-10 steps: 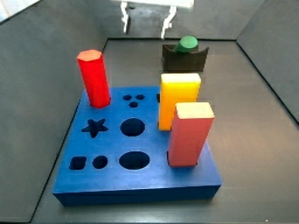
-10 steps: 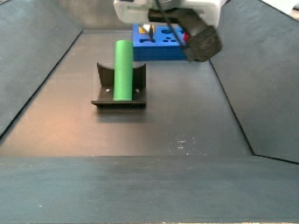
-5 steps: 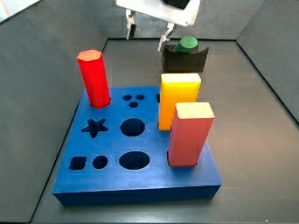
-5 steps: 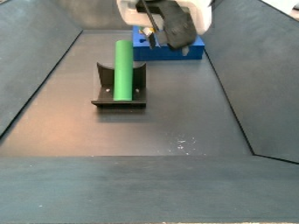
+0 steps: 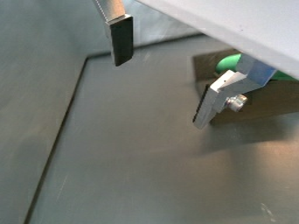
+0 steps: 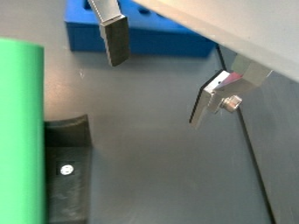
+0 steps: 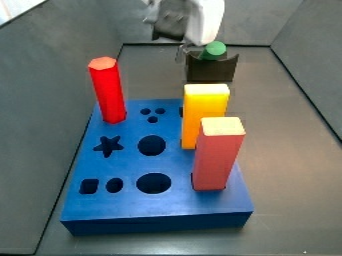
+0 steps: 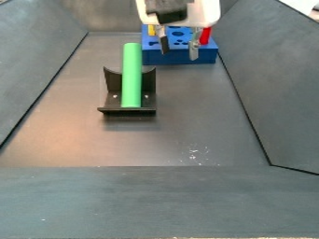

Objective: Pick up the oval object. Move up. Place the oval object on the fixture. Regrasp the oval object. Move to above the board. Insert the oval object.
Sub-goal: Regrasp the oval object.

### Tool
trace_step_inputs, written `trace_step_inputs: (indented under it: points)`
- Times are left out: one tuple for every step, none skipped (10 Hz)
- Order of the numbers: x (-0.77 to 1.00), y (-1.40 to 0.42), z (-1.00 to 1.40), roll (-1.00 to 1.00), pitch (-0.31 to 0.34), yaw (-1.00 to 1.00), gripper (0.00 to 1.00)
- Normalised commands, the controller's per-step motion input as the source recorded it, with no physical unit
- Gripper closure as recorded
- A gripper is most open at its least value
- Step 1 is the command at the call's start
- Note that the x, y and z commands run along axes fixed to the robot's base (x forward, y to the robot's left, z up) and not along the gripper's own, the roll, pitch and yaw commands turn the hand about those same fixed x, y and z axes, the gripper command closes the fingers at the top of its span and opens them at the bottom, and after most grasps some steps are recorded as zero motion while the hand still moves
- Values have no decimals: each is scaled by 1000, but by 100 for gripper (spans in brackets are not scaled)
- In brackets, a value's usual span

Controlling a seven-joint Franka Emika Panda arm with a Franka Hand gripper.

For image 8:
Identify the red hexagonal peg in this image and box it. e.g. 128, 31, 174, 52
199, 27, 212, 45

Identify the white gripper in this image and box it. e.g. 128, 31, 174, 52
136, 0, 220, 61

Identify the black curved fixture cradle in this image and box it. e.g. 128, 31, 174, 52
98, 68, 158, 116

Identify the green oval cylinder peg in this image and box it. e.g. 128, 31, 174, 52
122, 43, 142, 107

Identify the yellow rectangular peg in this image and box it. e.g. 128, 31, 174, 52
148, 25, 156, 36

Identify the blue shape sorter block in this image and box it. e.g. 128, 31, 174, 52
142, 24, 218, 65

